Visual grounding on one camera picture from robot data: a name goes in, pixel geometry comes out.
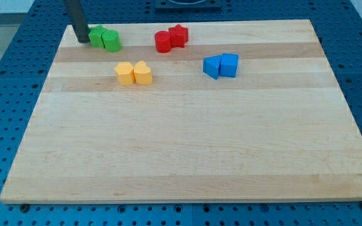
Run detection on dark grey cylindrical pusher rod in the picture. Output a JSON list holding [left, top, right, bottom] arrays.
[[63, 0, 90, 43]]

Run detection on green star block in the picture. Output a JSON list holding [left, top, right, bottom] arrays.
[[89, 24, 108, 48]]

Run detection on red star block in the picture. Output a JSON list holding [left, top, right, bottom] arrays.
[[168, 24, 189, 48]]

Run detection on green cylinder block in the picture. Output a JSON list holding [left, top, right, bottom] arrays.
[[102, 30, 122, 52]]

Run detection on yellow hexagon block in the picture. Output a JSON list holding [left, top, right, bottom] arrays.
[[114, 62, 135, 86]]

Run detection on yellow heart block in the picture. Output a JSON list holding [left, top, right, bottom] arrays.
[[134, 61, 153, 85]]

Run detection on red cylinder block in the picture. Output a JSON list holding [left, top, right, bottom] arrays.
[[154, 31, 172, 53]]

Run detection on blue triangle block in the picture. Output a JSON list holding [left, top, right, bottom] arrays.
[[203, 55, 221, 80]]

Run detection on blue cube block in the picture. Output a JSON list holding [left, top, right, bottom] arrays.
[[219, 53, 239, 78]]

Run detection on light wooden board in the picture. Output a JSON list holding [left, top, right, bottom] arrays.
[[0, 19, 362, 204]]

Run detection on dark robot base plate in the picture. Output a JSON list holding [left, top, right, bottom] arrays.
[[153, 0, 222, 11]]

